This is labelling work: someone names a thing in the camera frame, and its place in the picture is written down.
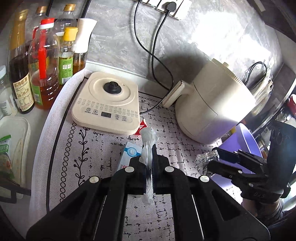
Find foil ball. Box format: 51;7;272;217
195;150;219;177

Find white hanging plastic bags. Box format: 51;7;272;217
250;75;273;116

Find cream induction cooker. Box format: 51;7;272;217
71;72;140;135

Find white top oil dispenser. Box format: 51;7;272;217
73;18;97;74

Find dark soy sauce bottle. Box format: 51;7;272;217
8;9;35;114

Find white blue paper packet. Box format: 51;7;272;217
117;142;142;171

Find red cap oil bottle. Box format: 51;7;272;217
28;18;60;109

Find gold cap clear bottle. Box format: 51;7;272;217
54;4;77;39

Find black power plug and cord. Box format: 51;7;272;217
139;1;178;115

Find yellow cap green label bottle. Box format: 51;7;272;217
58;27;78;85

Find patterned white table mat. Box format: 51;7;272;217
29;70;222;240

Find white wall socket panel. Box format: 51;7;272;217
141;0;192;21

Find right hand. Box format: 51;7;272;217
241;199;280;217

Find purple plastic trash bucket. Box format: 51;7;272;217
210;122;263;193

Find white plastic food container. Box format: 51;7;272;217
1;116;31;204

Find black hanging cable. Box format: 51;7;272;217
244;61;268;86

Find cream air fryer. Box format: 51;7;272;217
162;59;256;145

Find red small wrapper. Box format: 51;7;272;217
135;119;147;136

